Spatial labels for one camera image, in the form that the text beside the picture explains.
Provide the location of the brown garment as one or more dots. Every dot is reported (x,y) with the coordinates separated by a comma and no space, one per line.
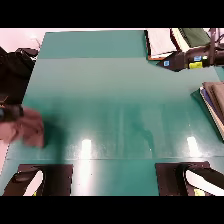
(30,128)

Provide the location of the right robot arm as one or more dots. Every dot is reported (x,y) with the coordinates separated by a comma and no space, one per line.
(181,60)

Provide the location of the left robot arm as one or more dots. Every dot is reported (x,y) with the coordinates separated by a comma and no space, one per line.
(56,180)

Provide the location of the orange garment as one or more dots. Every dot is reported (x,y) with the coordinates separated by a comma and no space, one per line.
(156,58)

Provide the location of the white garment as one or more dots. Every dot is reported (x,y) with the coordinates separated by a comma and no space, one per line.
(160,41)
(180,40)

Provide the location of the dark blue garment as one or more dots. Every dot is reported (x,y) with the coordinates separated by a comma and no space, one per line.
(208,100)

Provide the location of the grey-brown garment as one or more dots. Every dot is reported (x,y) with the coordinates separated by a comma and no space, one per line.
(216,96)

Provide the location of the dark green garment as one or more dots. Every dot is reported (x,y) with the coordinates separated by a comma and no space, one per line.
(196,36)

